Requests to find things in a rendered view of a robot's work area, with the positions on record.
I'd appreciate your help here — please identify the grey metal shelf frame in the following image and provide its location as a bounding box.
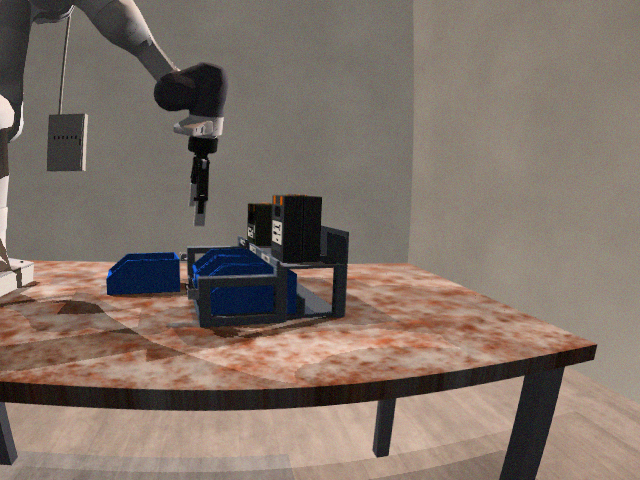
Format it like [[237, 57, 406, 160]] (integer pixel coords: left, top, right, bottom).
[[180, 225, 349, 327]]

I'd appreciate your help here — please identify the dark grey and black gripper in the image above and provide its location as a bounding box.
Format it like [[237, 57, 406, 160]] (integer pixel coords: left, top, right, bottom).
[[188, 136, 218, 226]]

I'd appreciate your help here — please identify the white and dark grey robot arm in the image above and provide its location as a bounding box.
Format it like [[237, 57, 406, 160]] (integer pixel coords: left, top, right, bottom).
[[0, 0, 228, 271]]

